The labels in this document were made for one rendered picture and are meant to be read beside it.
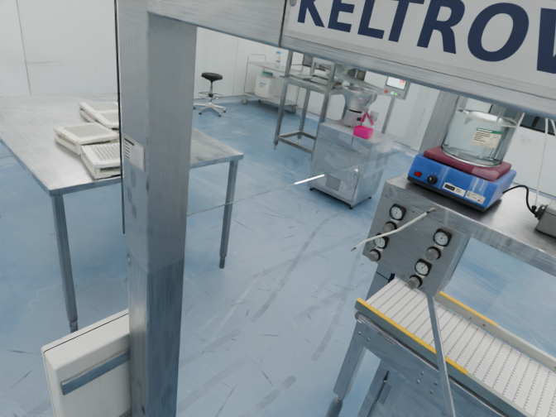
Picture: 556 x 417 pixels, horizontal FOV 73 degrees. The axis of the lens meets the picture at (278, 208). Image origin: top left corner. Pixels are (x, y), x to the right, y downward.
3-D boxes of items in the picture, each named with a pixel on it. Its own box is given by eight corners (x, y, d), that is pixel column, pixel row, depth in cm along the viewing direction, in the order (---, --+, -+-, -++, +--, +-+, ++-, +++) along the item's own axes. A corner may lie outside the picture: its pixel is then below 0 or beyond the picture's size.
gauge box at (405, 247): (361, 254, 105) (381, 191, 96) (379, 242, 112) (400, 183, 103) (434, 298, 93) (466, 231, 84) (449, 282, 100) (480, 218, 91)
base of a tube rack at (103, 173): (81, 159, 187) (80, 154, 186) (131, 155, 202) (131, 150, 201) (94, 179, 171) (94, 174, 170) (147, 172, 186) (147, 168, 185)
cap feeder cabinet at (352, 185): (304, 189, 419) (318, 123, 384) (330, 178, 461) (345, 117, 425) (352, 212, 388) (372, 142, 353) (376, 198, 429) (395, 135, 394)
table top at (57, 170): (-36, 102, 242) (-38, 97, 240) (127, 96, 317) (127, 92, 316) (50, 197, 158) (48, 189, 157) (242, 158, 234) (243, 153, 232)
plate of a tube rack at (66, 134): (53, 131, 201) (52, 127, 200) (97, 125, 219) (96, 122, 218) (76, 145, 189) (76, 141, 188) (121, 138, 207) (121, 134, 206)
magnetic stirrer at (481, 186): (400, 182, 95) (412, 149, 91) (433, 168, 110) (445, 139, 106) (480, 217, 84) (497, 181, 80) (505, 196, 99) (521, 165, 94)
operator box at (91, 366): (59, 444, 69) (40, 346, 57) (144, 391, 80) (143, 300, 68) (72, 471, 65) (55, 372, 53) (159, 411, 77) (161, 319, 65)
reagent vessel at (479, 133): (428, 150, 92) (457, 71, 83) (450, 143, 103) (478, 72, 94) (491, 174, 84) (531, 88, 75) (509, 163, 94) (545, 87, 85)
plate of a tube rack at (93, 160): (80, 149, 185) (79, 146, 184) (130, 146, 200) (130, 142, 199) (93, 169, 169) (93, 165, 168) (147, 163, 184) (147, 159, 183)
